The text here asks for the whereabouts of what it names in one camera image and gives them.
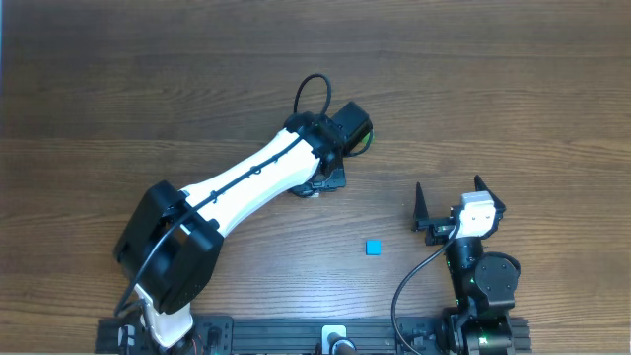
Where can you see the green cube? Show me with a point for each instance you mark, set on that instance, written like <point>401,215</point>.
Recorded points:
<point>371,138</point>

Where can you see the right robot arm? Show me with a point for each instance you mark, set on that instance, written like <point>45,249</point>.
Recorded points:
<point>485,283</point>

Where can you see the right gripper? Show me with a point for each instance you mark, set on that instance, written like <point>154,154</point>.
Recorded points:
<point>439,231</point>

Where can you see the blue cube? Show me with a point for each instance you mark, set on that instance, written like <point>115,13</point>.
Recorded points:
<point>373,247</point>

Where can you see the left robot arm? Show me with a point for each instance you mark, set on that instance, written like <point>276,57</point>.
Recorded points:
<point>256,180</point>

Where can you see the mounting rail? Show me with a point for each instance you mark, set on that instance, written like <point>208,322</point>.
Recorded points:
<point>286,335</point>

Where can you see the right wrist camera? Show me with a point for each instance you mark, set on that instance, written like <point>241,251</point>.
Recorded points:
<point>475,213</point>

